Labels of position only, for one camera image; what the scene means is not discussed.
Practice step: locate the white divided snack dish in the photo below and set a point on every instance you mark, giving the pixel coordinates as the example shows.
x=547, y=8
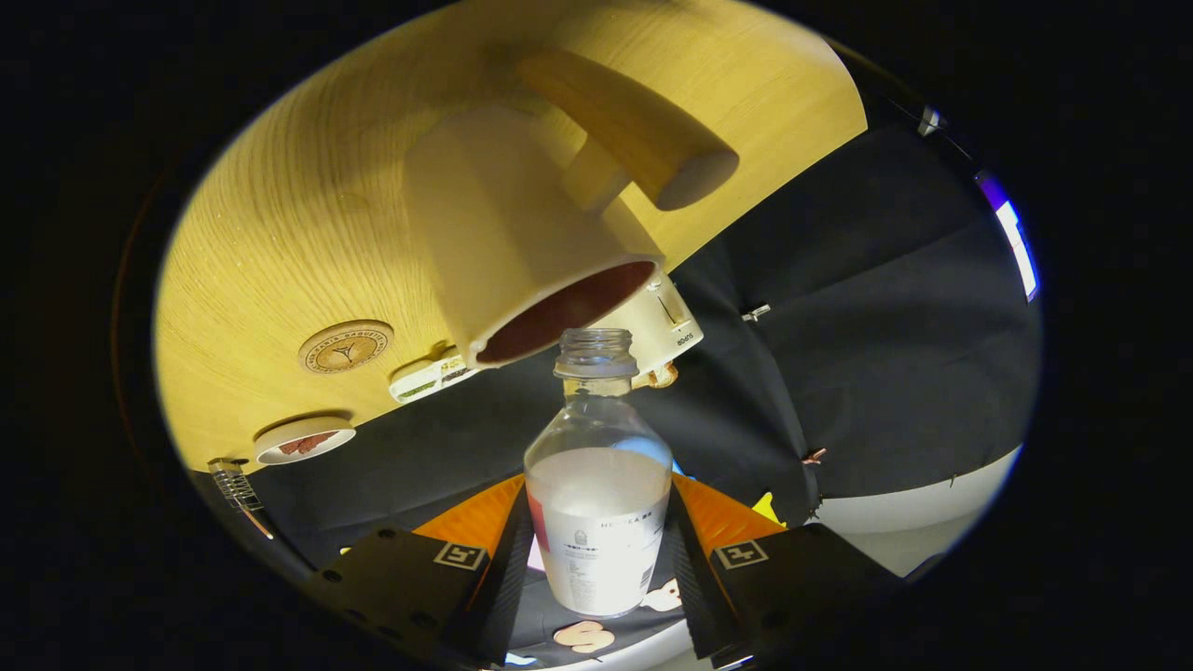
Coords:
x=419, y=382

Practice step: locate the wooden table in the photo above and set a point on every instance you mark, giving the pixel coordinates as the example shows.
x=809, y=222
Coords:
x=280, y=233

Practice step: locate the black backdrop cloth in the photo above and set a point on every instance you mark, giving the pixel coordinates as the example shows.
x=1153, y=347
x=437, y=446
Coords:
x=885, y=354

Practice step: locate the cream toaster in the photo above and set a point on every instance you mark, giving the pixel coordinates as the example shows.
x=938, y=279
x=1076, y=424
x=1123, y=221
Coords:
x=666, y=326

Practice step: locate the silver clip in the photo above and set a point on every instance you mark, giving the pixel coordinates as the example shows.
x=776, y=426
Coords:
x=757, y=312

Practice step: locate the toast slice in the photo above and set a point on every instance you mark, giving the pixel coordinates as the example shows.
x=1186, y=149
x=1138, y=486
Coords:
x=664, y=376

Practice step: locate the red meat slice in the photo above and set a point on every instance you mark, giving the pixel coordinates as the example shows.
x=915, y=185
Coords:
x=305, y=443

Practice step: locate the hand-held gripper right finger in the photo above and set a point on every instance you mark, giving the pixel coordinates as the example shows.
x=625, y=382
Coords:
x=694, y=596

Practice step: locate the clear juice bottle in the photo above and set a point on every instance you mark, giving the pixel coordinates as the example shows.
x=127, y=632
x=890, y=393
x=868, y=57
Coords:
x=596, y=531

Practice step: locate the white round plate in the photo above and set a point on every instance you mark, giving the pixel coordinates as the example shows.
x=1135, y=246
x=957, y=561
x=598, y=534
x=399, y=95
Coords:
x=280, y=452

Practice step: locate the red clip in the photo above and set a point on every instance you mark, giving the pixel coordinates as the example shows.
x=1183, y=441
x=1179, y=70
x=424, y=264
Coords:
x=814, y=457

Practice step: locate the round wooden coaster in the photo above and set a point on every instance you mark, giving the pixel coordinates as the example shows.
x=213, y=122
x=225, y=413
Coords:
x=345, y=347

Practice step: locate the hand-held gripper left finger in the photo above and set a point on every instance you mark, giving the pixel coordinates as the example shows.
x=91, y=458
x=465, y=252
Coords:
x=499, y=606

